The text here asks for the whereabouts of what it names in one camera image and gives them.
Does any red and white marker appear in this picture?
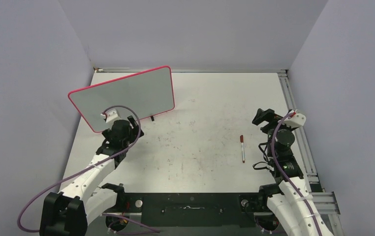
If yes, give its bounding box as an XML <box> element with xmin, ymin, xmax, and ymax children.
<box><xmin>240</xmin><ymin>135</ymin><xmax>246</xmax><ymax>163</ymax></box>

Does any pink framed whiteboard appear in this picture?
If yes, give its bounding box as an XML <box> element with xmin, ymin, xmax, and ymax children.
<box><xmin>68</xmin><ymin>65</ymin><xmax>175</xmax><ymax>133</ymax></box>

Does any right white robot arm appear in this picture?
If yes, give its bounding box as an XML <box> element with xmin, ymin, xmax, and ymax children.
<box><xmin>252</xmin><ymin>108</ymin><xmax>333</xmax><ymax>236</ymax></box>

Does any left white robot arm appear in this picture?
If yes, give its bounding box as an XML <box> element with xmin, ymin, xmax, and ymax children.
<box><xmin>39</xmin><ymin>115</ymin><xmax>144</xmax><ymax>236</ymax></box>

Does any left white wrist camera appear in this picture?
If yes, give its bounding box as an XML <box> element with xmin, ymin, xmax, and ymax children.
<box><xmin>101</xmin><ymin>109</ymin><xmax>121</xmax><ymax>124</ymax></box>

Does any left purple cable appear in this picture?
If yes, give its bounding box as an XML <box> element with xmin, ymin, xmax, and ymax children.
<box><xmin>17</xmin><ymin>105</ymin><xmax>142</xmax><ymax>233</ymax></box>

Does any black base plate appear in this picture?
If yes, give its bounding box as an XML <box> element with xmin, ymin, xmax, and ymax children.
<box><xmin>107</xmin><ymin>192</ymin><xmax>280</xmax><ymax>230</ymax></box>

